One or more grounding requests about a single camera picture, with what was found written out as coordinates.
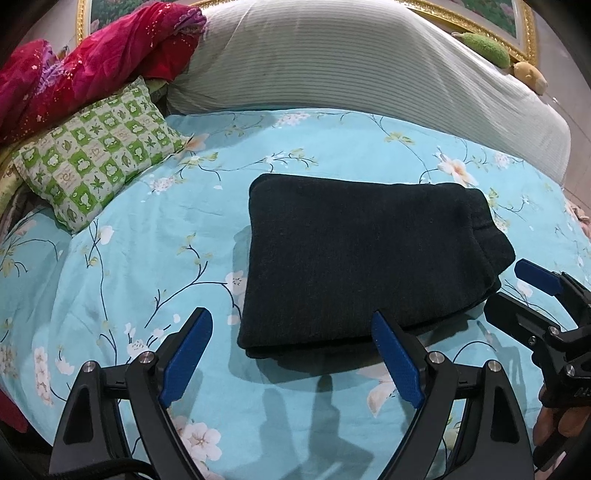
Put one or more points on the black pants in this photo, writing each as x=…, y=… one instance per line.
x=360, y=258

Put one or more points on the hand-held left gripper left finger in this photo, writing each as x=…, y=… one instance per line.
x=184, y=360

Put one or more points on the red floral blanket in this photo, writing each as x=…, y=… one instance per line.
x=92, y=64

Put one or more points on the yellow plush toy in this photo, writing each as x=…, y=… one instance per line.
x=531, y=76

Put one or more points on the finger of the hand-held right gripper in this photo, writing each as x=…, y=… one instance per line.
x=535, y=275
x=517, y=321

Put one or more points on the person's right hand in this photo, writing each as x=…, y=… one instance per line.
x=547, y=420

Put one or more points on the blue floral bed sheet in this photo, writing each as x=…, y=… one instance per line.
x=184, y=194

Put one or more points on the grey striped pillow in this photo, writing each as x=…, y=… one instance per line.
x=332, y=55

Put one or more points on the green checked pillow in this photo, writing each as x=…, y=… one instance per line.
x=97, y=152

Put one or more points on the green plush toy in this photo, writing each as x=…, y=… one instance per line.
x=482, y=48

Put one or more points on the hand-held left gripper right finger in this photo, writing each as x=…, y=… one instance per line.
x=399, y=364

